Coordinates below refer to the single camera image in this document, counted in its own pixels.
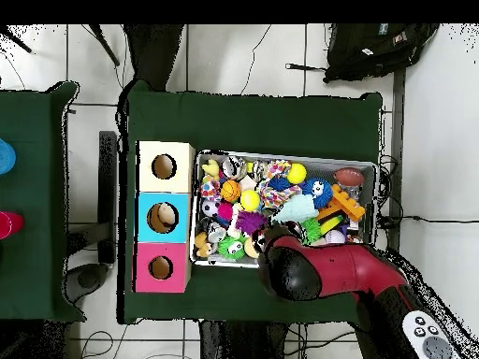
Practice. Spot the colourful polka dot cloth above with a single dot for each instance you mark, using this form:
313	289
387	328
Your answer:
278	193

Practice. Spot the mint green knitted cloth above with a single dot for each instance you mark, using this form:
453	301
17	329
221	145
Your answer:
297	209

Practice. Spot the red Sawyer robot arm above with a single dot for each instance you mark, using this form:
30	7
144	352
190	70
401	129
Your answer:
352	265

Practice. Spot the wooden box with three holes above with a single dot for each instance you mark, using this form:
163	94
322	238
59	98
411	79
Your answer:
182	224

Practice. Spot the clear mesh bin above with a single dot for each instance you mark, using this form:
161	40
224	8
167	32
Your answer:
224	263

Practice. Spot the small orange basketball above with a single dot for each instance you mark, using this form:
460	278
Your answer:
230	191

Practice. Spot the purple spiky ball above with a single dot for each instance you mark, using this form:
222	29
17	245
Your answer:
251	222

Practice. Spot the beige rounded toy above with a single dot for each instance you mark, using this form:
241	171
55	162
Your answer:
166	217

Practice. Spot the dark green table cloth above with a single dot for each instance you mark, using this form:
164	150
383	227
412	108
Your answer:
247	120
37	187

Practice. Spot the blue fuzzy toy with eyes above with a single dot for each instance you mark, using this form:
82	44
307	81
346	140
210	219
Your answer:
319	191

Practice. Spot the white baseball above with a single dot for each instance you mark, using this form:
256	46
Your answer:
334	236

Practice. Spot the orange plastic building block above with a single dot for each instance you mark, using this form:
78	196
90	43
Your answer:
346	203

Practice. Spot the small brown football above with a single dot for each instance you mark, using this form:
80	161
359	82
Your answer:
349	177

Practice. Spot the black backpack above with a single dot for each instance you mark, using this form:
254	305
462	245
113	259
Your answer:
374	52

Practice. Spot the red cup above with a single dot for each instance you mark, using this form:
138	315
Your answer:
9	224

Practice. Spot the blue round object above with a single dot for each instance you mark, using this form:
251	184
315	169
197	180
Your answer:
6	157

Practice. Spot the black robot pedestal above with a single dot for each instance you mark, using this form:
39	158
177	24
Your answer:
247	344

